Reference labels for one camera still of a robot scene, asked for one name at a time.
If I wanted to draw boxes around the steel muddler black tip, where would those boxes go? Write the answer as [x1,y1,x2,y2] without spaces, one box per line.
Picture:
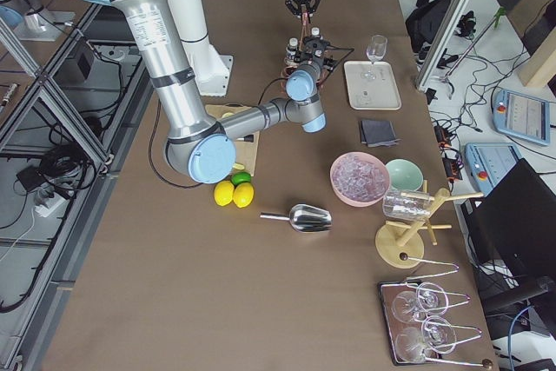
[235,135,255,142]

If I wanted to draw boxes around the copper wire bottle basket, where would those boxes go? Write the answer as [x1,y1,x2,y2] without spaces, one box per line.
[280,10,329,94]

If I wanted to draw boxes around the hanging wine glass far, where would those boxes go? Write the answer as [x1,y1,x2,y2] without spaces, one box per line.
[391,282,448,323]

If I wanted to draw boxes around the yellow lemon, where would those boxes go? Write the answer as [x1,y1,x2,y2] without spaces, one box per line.
[233,182,255,209]
[213,180,235,206]

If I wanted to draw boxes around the hanging wine glass near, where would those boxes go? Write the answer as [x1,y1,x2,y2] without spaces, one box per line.
[394,316,456,363]

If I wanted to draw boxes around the blue teach pendant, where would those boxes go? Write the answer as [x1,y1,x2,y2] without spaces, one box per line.
[465,142,522,195]
[493,89,551,146]

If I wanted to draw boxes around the white rabbit serving tray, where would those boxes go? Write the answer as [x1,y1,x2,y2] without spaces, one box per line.
[344,61,401,110]

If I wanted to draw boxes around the bamboo cutting board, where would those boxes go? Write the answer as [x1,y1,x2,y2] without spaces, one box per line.
[205,103,259,176]

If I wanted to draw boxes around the wooden cup tree stand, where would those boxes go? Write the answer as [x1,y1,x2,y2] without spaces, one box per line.
[375,188,483,268]

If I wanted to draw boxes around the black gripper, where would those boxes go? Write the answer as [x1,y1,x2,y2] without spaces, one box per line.
[299,36,334,71]
[285,0,321,20]

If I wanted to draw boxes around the lower yellow lemon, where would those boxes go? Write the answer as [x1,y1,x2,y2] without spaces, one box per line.
[233,182,255,209]

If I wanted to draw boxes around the black laptop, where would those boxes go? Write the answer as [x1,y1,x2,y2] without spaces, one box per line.
[471,157,556,279]

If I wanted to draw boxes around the black glass rack tray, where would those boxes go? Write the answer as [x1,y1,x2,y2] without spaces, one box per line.
[377,281,427,366]

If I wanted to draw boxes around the green lime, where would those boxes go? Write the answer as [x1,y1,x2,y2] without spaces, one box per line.
[230,171,252,186]

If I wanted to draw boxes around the grey folded cloth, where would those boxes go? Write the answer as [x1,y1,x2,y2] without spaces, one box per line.
[360,119,399,148]

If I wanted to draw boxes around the green bowl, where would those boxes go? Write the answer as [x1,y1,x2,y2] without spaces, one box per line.
[386,159,424,191]

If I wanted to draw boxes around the metal ice scoop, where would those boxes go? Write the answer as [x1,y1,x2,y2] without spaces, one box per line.
[260,203,332,233]

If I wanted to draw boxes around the clear wine glass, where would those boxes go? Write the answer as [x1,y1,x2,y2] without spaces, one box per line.
[361,35,387,80]

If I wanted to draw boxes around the pink bowl of ice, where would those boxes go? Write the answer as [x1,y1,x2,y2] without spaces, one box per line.
[329,152,391,208]

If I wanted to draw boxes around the hanging wine glass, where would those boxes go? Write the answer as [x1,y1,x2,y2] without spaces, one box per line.
[391,282,448,323]
[394,316,456,363]

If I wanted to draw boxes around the glass jar on stand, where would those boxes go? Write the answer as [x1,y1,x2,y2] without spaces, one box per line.
[382,189,434,221]

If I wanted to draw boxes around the upper yellow lemon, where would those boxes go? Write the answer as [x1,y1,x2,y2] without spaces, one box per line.
[213,180,235,206]

